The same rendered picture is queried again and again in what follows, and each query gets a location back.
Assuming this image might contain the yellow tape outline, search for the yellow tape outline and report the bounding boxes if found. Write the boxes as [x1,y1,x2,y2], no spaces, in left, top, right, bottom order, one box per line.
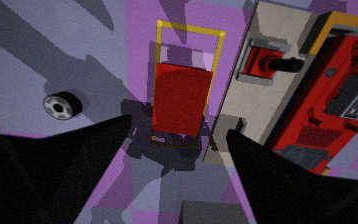
[151,20,225,149]

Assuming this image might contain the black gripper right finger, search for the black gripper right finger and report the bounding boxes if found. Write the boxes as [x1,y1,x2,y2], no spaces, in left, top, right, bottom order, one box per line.
[226,129,358,224]

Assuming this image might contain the black toy car wheel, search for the black toy car wheel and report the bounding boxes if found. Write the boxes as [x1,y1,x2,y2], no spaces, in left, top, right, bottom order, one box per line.
[43,92,83,120]

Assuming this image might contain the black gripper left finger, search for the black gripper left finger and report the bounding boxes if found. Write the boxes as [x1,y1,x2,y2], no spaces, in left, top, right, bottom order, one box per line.
[0,114,132,224]

